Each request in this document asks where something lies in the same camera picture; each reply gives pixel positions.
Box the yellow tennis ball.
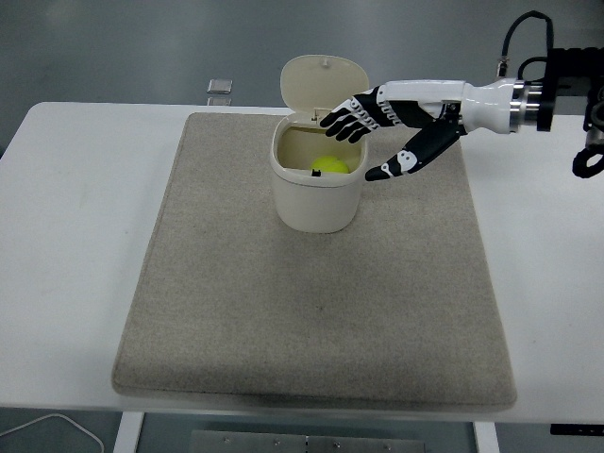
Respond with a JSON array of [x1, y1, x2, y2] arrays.
[[310, 156, 351, 176]]

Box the white table leg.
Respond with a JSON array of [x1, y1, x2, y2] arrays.
[[473, 421, 499, 453], [114, 411, 145, 453]]

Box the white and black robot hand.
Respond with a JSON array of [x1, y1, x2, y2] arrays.
[[319, 78, 516, 183]]

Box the beige fabric mat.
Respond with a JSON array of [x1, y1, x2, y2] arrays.
[[110, 111, 518, 411]]

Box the black table control panel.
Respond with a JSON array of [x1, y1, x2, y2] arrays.
[[549, 423, 604, 435]]

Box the cream plastic bin with lid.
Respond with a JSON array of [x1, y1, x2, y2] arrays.
[[269, 54, 371, 234]]

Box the white cable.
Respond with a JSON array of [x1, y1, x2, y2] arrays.
[[0, 412, 104, 453]]

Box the grey metal plate with screws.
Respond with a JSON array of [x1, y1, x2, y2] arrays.
[[191, 428, 428, 453]]

